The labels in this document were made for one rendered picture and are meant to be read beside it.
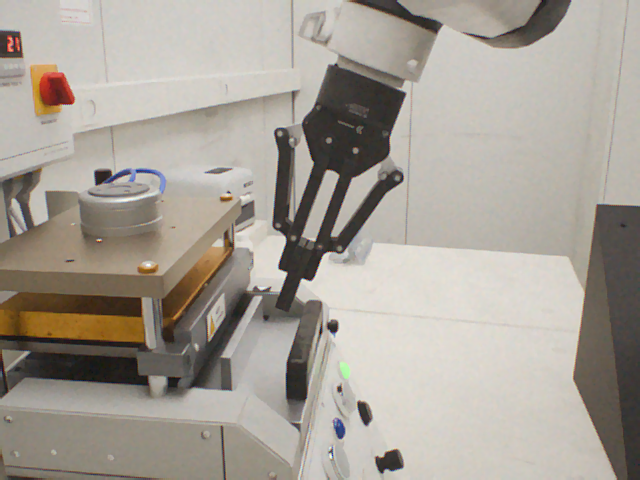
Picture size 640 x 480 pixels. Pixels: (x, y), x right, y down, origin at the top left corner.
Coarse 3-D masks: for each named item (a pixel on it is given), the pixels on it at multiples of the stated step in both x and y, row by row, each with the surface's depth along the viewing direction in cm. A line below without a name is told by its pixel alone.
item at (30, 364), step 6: (84, 354) 57; (24, 360) 56; (30, 360) 56; (36, 360) 56; (78, 360) 56; (84, 360) 57; (30, 366) 56; (36, 366) 56; (42, 366) 56; (48, 366) 56; (54, 366) 56; (60, 366) 56; (66, 366) 56; (72, 366) 56; (78, 366) 56
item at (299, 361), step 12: (312, 300) 69; (312, 312) 65; (300, 324) 63; (312, 324) 63; (300, 336) 60; (312, 336) 60; (300, 348) 57; (312, 348) 59; (288, 360) 55; (300, 360) 55; (288, 372) 55; (300, 372) 55; (288, 384) 56; (300, 384) 56; (288, 396) 56; (300, 396) 56
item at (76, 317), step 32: (224, 256) 68; (192, 288) 59; (0, 320) 54; (32, 320) 53; (64, 320) 53; (96, 320) 53; (128, 320) 52; (64, 352) 54; (96, 352) 54; (128, 352) 53
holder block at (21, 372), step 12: (96, 360) 58; (108, 360) 58; (204, 360) 62; (12, 372) 56; (24, 372) 56; (36, 372) 56; (48, 372) 56; (60, 372) 56; (72, 372) 56; (84, 372) 56; (96, 372) 56; (108, 372) 56; (12, 384) 56; (132, 384) 55; (144, 384) 54; (168, 384) 54; (180, 384) 55; (192, 384) 58
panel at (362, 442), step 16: (336, 352) 78; (336, 368) 75; (352, 384) 79; (320, 400) 65; (320, 416) 63; (336, 416) 67; (352, 416) 73; (320, 432) 61; (352, 432) 71; (368, 432) 77; (320, 448) 59; (352, 448) 68; (368, 448) 74; (384, 448) 81; (320, 464) 57; (352, 464) 66; (368, 464) 72
